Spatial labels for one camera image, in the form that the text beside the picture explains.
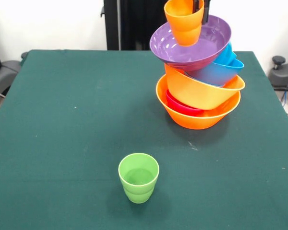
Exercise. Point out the black pedestal foot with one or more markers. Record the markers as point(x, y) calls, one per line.
point(4, 72)
point(283, 76)

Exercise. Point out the green cup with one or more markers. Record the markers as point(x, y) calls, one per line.
point(138, 189)

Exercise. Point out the orange cup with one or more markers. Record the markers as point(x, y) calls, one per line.
point(184, 26)

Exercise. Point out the blue ribbed-bottom bowl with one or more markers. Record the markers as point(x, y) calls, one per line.
point(226, 56)

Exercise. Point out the large orange bowl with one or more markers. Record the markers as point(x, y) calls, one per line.
point(194, 93)
point(194, 123)

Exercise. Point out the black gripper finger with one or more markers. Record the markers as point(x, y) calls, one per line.
point(195, 6)
point(206, 12)

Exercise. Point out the dark green tablecloth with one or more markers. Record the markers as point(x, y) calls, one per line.
point(86, 95)

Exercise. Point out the small magenta bowl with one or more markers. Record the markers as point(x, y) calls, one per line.
point(180, 107)

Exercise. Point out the large blue bowl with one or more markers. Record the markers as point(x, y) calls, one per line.
point(216, 75)

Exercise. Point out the large purple bowl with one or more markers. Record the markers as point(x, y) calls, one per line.
point(182, 55)

